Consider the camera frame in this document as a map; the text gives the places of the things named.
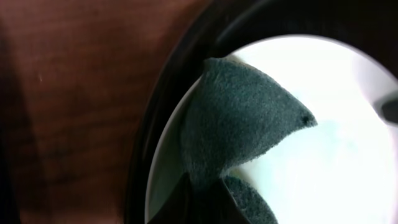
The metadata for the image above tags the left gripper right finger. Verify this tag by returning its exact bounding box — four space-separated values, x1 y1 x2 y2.
214 179 251 224

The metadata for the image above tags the mint plate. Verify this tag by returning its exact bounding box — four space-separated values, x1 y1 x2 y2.
144 35 397 223

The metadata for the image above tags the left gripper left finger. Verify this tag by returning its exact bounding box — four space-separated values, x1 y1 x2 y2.
147 174 193 224

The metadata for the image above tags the round black tray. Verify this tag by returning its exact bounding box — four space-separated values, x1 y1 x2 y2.
124 0 397 223

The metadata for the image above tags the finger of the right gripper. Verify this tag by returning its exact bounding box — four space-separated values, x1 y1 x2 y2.
374 91 398 124

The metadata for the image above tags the green and yellow sponge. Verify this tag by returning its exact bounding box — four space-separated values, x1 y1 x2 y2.
180 58 317 223

